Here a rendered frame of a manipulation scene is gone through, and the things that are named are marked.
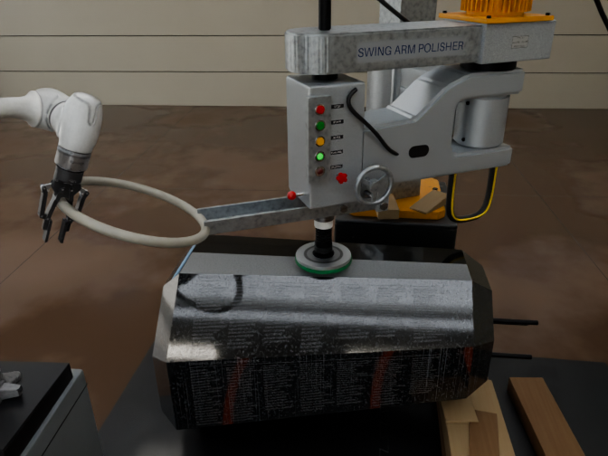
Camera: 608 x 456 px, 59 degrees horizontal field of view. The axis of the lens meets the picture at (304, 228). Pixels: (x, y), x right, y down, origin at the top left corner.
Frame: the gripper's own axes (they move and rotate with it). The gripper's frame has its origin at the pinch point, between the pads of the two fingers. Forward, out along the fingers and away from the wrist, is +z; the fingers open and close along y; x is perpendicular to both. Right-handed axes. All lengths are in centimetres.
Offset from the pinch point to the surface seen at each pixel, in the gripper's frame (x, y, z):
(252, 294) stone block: -13, 71, 15
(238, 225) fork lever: -14, 53, -13
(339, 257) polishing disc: -24, 95, -8
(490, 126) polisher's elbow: -38, 130, -73
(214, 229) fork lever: -11.8, 45.8, -10.0
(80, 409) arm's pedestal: -27, 10, 45
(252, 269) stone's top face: -4, 74, 9
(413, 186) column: 16, 175, -31
